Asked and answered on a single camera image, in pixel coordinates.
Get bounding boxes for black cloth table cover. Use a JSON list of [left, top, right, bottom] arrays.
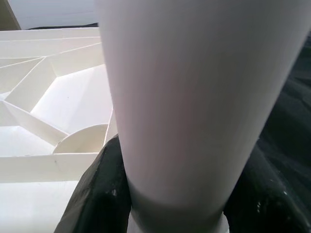
[[23, 21, 311, 233]]

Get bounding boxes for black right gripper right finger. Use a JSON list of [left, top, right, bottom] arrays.
[[222, 144, 311, 233]]

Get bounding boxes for white plastic children table top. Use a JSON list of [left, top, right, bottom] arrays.
[[0, 27, 120, 233]]

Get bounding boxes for white plastic table leg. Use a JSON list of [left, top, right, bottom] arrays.
[[93, 0, 311, 233]]

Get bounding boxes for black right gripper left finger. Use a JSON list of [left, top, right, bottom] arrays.
[[54, 135, 134, 233]]

